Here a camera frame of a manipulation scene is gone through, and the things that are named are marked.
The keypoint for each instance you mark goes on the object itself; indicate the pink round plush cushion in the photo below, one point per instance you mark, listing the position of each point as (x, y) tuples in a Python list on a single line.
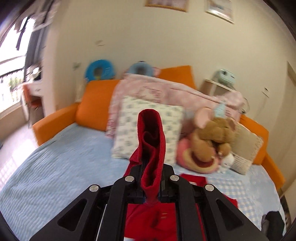
[(187, 159)]

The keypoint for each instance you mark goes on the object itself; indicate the white desk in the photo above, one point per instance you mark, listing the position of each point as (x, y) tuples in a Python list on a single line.
[(32, 97)]

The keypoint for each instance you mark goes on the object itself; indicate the white floral pillow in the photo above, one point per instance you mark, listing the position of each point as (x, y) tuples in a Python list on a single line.
[(126, 134)]

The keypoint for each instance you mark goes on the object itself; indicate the blue plaid blanket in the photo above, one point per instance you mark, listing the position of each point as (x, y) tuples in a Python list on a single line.
[(77, 157)]

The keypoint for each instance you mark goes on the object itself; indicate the pink quilt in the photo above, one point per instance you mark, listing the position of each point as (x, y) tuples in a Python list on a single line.
[(169, 93)]

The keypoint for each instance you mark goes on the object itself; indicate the beige striped pillow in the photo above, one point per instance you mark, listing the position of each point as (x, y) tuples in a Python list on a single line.
[(240, 164)]

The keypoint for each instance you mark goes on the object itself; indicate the light green projector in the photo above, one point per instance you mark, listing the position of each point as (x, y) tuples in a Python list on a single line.
[(225, 77)]

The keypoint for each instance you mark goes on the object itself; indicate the blue neck pillow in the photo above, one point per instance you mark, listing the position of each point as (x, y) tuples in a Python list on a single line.
[(99, 70), (141, 68)]

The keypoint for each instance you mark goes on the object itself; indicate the framed wall picture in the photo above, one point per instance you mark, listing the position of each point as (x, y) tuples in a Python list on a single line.
[(177, 5), (220, 8)]

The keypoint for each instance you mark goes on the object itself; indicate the red polo shirt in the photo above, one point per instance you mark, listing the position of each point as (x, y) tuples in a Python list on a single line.
[(152, 220)]

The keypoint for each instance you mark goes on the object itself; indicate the white plush cat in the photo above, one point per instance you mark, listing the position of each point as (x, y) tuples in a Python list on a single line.
[(226, 163)]

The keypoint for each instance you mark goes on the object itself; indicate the beige upper pillow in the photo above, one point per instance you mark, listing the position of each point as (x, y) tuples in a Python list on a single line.
[(246, 144)]

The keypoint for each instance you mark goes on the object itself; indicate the orange bed frame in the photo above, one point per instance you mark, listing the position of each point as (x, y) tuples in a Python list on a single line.
[(92, 112)]

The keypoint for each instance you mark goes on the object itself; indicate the wooden bedside shelf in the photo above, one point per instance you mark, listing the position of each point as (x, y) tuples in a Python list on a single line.
[(213, 88)]

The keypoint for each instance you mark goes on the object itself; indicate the brown plush toy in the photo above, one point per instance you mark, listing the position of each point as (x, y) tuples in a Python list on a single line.
[(212, 135)]

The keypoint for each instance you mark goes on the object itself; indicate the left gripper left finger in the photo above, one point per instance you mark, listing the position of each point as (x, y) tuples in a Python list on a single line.
[(98, 213)]

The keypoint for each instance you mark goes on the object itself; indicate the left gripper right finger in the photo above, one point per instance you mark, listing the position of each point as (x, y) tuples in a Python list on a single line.
[(204, 213)]

